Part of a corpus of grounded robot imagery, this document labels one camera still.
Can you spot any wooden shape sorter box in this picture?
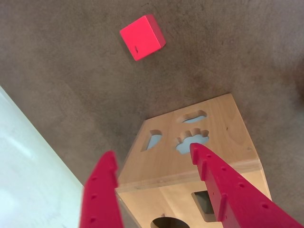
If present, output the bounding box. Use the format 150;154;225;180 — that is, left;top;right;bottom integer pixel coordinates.
114;93;273;228

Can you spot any red cube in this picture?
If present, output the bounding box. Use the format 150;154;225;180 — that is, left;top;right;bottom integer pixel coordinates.
119;14;166;62

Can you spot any large white board panel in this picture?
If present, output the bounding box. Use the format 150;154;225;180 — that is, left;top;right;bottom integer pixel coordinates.
0;85;85;228

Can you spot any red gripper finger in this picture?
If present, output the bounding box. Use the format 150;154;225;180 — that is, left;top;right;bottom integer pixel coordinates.
189;142;304;228
79;150;124;228

